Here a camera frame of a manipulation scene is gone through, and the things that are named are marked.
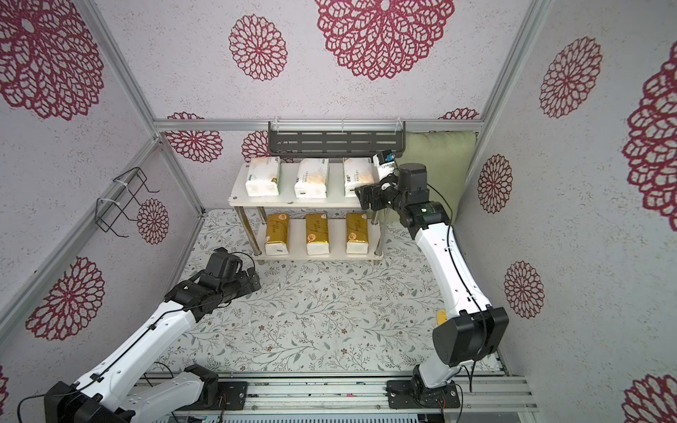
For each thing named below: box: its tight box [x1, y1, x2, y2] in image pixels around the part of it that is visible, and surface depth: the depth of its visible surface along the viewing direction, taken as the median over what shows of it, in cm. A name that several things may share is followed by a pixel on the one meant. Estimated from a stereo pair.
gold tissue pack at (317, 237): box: [305, 213, 331, 256], surface depth 98 cm
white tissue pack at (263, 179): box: [245, 155, 281, 197], surface depth 77 cm
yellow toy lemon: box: [436, 308, 449, 326], surface depth 89 cm
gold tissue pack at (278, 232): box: [264, 213, 291, 256], surface depth 98 cm
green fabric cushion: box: [394, 131, 478, 224], surface depth 97 cm
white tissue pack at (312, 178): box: [294, 157, 329, 200], surface depth 76 cm
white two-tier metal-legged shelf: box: [228, 162, 385, 261], surface depth 87 cm
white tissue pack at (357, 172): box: [342, 157, 375, 197], surface depth 76 cm
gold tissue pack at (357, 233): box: [345, 212, 370, 255], surface depth 98 cm
